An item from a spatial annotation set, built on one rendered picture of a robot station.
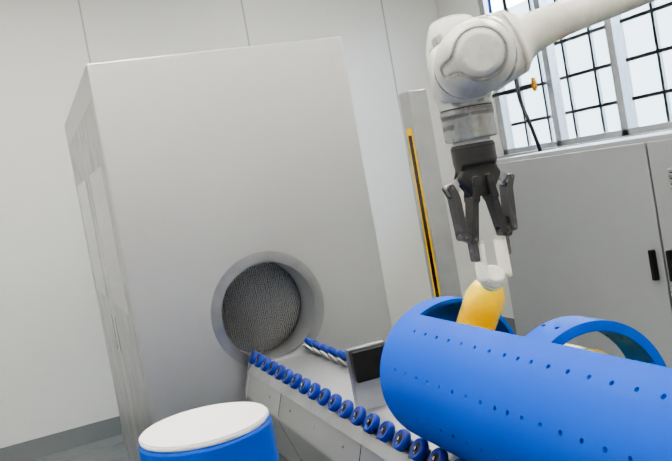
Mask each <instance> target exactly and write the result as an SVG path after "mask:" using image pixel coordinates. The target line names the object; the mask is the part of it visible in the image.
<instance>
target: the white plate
mask: <svg viewBox="0 0 672 461"><path fill-rule="evenodd" d="M268 416H269V412H268V409H267V407H265V406H264V405H262V404H259V403H255V402H229V403H220V404H214V405H209V406H204V407H200V408H196V409H192V410H188V411H185V412H182V413H179V414H176V415H173V416H170V417H168V418H166V419H163V420H161V421H159V422H157V423H155V424H153V425H152V426H150V427H149V428H147V429H146V430H145V431H144V432H143V433H142V434H141V436H140V437H139V444H140V446H141V447H142V448H144V449H145V450H148V451H152V452H160V453H171V452H183V451H190V450H196V449H201V448H206V447H210V446H214V445H217V444H221V443H224V442H227V441H230V440H233V439H235V438H238V437H240V436H243V435H245V434H247V433H249V432H251V431H253V430H255V429H256V428H258V427H259V426H261V425H262V424H263V423H264V422H265V421H266V419H267V418H268Z"/></svg>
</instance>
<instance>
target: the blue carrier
mask: <svg viewBox="0 0 672 461"><path fill-rule="evenodd" d="M462 301H463V298H460V297H453V296H441V297H435V298H431V299H427V300H425V301H422V302H420V303H418V304H417V305H415V306H413V307H412V308H411V309H409V310H408V311H407V312H406V313H405V314H404V315H403V316H402V317H401V318H400V319H399V320H398V321H397V322H396V324H395V325H394V327H393V328H392V330H391V331H390V333H389V335H388V337H387V339H386V342H385V344H384V348H383V351H382V355H381V361H380V383H381V389H382V393H383V396H384V399H385V401H386V404H387V406H388V408H389V410H390V411H391V413H392V414H393V416H394V417H395V418H396V420H397V421H398V422H399V423H400V424H401V425H402V426H403V427H405V428H406V429H407V430H409V431H410V432H412V433H414V434H415V435H417V436H419V437H421V438H423V439H425V440H427V441H429V442H431V443H433V444H434V445H436V446H438V447H440V448H442V449H444V450H446V451H448V452H450V453H452V454H454V455H455V456H457V457H459V458H461V459H463V460H465V461H672V368H669V367H667V366H666V364H665V362H664V360H663V358H662V356H661V355H660V353H659V352H658V350H657V349H656V348H655V346H654V345H653V344H652V343H651V342H650V341H649V340H648V339H647V338H646V337H645V336H644V335H643V334H641V333H640V332H638V331H637V330H635V329H634V328H632V327H630V326H628V325H625V324H622V323H619V322H616V321H610V320H603V319H597V318H590V317H584V316H564V317H559V318H556V319H553V320H550V321H547V322H545V323H543V324H541V325H539V326H538V327H536V328H535V329H533V330H532V331H531V332H529V333H528V334H527V335H526V336H525V337H523V336H518V335H515V334H514V332H513V330H512V328H511V327H510V325H509V324H508V322H507V321H506V320H505V319H504V318H503V317H502V315H501V316H500V318H499V321H498V324H497V327H496V329H495V330H490V329H485V328H481V327H476V326H471V325H467V324H462V323H457V322H456V319H457V316H458V313H459V310H460V307H461V305H462ZM594 331H598V332H600V333H602V334H603V335H605V336H606V337H608V338H609V339H610V340H611V341H613V342H614V343H615V344H616V345H617V347H618V348H619V349H620V350H621V351H622V353H623V354H624V356H625V357H626V358H622V357H617V356H612V355H608V354H603V353H598V352H594V351H589V350H584V349H579V348H575V347H570V346H565V345H564V344H565V343H567V342H568V341H570V340H571V339H573V338H575V337H577V336H580V335H582V334H585V333H589V332H594Z"/></svg>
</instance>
